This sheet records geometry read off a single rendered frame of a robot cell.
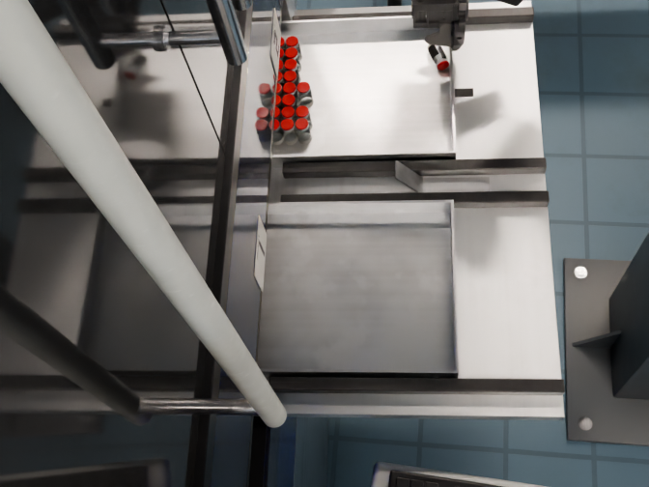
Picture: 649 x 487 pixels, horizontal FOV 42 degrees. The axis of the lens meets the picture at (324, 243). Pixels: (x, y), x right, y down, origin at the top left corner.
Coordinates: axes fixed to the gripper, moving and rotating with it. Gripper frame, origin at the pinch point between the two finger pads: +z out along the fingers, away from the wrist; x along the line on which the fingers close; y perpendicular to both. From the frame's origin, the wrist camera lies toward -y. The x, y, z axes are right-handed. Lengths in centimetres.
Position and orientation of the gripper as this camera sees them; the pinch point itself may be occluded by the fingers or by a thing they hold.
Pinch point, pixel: (458, 42)
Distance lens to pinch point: 139.8
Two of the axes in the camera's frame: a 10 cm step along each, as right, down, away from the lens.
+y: -9.9, 0.1, 1.1
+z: 1.1, 4.1, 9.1
